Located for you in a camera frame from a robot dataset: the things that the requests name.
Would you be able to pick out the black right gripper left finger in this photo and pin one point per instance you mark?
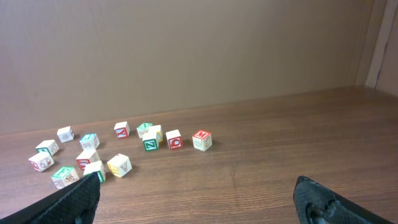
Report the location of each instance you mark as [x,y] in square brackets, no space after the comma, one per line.
[75,203]

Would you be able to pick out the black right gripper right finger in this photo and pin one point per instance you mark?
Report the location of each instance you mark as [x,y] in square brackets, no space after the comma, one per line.
[315,203]

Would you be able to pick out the red block with drawing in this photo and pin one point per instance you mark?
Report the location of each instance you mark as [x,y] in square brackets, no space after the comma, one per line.
[86,157]

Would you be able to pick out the red G block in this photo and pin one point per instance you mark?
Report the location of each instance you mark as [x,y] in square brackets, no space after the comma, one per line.
[41,161]

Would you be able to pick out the green Z block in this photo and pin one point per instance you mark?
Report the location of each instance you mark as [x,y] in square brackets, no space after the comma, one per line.
[150,141]

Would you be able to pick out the green F block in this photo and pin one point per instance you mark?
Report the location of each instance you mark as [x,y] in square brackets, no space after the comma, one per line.
[65,176]

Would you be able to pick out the green side white block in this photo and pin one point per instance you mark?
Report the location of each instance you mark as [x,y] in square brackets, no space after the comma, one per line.
[97,168]

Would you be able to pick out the yellow V block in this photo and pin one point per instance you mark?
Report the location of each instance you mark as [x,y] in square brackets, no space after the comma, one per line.
[119,165]

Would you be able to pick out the green V block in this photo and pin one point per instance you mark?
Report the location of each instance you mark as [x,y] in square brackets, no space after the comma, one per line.
[49,146]

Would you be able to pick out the blue P block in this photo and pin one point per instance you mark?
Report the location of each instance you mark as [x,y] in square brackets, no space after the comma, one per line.
[89,141]

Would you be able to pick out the plain white block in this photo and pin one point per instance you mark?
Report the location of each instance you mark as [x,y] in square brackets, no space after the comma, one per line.
[65,134]

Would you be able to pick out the red X block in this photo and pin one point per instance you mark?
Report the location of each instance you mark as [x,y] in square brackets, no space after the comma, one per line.
[122,130]

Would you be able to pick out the green N block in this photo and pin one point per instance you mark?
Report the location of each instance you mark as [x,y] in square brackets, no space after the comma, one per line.
[143,128]

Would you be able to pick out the yellow side block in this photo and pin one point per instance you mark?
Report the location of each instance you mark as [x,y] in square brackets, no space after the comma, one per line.
[157,129]

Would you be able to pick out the red Q block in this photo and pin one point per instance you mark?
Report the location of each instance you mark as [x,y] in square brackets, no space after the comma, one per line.
[174,139]

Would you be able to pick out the red M block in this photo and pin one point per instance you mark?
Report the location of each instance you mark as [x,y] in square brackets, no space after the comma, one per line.
[202,140]

